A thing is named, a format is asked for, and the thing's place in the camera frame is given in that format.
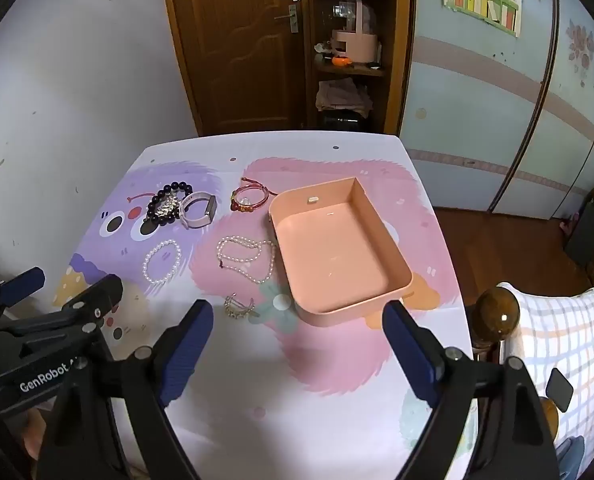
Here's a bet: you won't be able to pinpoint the wooden bed frame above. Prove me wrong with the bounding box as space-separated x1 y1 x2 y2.
469 287 562 441

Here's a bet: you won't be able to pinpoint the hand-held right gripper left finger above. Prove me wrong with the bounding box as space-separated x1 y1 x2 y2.
37 299 215 480

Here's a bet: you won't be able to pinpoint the pink organizer with handle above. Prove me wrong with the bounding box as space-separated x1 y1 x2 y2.
331 0 382 66

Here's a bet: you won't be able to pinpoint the dark bead bracelet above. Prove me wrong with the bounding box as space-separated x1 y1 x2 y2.
147 180 196 224

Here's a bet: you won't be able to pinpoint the pearl necklace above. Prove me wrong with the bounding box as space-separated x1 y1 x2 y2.
216 236 276 285

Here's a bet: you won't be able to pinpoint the metal door handle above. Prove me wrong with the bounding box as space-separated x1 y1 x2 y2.
274 4 298 35

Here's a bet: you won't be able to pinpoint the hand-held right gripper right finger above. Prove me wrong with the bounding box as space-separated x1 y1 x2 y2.
382 300 560 480

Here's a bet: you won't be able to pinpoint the wooden shelf unit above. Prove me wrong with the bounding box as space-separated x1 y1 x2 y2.
304 0 415 135

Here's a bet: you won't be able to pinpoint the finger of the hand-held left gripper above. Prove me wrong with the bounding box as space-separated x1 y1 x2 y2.
7 275 124 347
0 266 46 313

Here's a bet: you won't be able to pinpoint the folded beige cloths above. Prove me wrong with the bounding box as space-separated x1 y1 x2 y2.
316 79 372 113

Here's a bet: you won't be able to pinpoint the brown wooden door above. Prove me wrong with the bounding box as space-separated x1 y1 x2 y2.
159 0 310 137

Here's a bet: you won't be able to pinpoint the printed cartoon tablecloth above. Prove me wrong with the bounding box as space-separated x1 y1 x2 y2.
52 131 478 480

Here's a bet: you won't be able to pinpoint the white watch band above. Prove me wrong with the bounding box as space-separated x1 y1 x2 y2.
179 191 216 230

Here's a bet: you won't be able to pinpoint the pale blue floral wardrobe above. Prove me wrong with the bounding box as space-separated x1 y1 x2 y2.
402 0 594 221

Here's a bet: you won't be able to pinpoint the silver rhinestone bracelet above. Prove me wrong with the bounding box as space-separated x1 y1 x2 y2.
149 197 184 225

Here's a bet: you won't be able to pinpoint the plaid blanket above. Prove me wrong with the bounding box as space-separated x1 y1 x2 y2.
497 280 594 461

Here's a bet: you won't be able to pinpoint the pearl bracelet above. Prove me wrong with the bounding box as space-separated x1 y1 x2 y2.
142 240 182 285

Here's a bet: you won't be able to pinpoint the pink plastic tray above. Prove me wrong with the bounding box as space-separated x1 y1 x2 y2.
267 176 414 329

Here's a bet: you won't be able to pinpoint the red string bracelet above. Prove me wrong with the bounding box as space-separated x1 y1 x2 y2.
229 177 278 213

